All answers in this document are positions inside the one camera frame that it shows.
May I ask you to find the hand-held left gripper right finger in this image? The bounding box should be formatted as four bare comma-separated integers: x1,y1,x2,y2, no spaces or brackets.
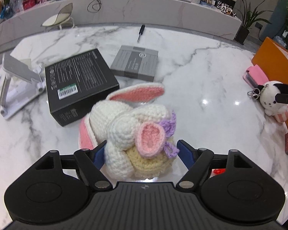
176,139,255,191

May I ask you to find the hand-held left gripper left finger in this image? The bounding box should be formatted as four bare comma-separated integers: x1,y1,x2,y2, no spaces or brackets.
32,140,113,191

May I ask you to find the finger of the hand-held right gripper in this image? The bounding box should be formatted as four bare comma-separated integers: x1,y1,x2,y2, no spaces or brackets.
275,93,288,112

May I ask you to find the white plush with striped cup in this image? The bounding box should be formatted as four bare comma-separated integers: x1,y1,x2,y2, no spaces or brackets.
247,81,288,124

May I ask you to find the pink card holder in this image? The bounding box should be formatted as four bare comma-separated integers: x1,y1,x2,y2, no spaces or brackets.
243,65,269,88

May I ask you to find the orange cardboard box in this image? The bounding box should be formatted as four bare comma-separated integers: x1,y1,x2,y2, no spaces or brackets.
252,37,288,135

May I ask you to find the white crochet bunny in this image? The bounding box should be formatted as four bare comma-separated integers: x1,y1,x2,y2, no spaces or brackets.
78,83,180,180

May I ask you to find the large water bottle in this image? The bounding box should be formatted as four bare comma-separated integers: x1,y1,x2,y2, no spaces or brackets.
274,35,287,47

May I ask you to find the potted plant in black pot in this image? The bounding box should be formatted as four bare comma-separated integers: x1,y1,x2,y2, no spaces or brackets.
234,0,274,45

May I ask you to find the black product box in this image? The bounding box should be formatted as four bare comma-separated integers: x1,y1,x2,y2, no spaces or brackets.
45,48,120,127

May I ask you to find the grey flat box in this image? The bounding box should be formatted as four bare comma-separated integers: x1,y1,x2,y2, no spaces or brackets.
110,45,159,82

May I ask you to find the black and white checkered toy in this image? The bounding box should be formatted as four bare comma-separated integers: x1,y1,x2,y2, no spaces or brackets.
215,0,237,17

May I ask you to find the white folding stand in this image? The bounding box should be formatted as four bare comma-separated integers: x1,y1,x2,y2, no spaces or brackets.
0,53,45,121

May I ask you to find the black screwdriver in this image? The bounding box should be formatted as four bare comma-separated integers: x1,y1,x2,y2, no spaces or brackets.
137,24,146,43

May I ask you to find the small white chair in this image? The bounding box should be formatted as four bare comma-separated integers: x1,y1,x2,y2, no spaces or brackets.
41,3,75,31

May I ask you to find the white marble TV cabinet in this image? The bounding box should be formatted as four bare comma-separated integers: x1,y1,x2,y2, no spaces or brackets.
0,0,243,51

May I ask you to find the red gift box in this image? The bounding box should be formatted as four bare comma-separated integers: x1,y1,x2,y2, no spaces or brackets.
22,0,37,10

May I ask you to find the blue glass vase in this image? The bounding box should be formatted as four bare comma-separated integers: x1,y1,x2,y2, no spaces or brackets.
0,5,13,20

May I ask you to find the white picture card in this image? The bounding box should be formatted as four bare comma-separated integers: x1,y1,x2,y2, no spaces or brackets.
12,0,24,12

